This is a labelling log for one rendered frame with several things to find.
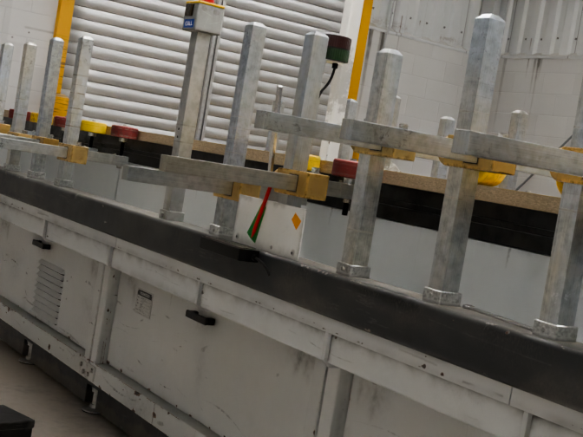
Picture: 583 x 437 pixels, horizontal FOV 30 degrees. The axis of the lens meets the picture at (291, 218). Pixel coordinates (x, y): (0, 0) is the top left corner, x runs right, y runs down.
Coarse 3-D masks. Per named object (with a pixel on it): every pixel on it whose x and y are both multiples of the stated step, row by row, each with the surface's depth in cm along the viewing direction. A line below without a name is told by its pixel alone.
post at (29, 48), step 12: (24, 48) 362; (36, 48) 362; (24, 60) 360; (24, 72) 361; (24, 84) 361; (24, 96) 362; (24, 108) 362; (12, 120) 364; (24, 120) 363; (12, 156) 362
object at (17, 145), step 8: (0, 144) 305; (8, 144) 307; (16, 144) 308; (24, 144) 309; (32, 144) 310; (40, 144) 311; (32, 152) 311; (40, 152) 312; (48, 152) 313; (56, 152) 314; (64, 152) 316; (88, 152) 320; (96, 152) 321; (88, 160) 320; (96, 160) 321; (104, 160) 322; (112, 160) 324; (120, 160) 325; (120, 168) 326
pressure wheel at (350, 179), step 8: (336, 160) 217; (344, 160) 215; (352, 160) 215; (336, 168) 217; (344, 168) 215; (352, 168) 215; (344, 176) 215; (352, 176) 215; (352, 184) 218; (344, 208) 219
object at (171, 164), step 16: (160, 160) 198; (176, 160) 196; (192, 160) 198; (208, 176) 200; (224, 176) 202; (240, 176) 204; (256, 176) 206; (272, 176) 208; (288, 176) 209; (336, 192) 216; (352, 192) 218
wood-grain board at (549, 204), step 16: (80, 128) 368; (208, 144) 289; (256, 160) 267; (320, 160) 243; (384, 176) 223; (400, 176) 218; (416, 176) 214; (480, 192) 198; (496, 192) 194; (512, 192) 191; (528, 192) 188; (528, 208) 187; (544, 208) 184
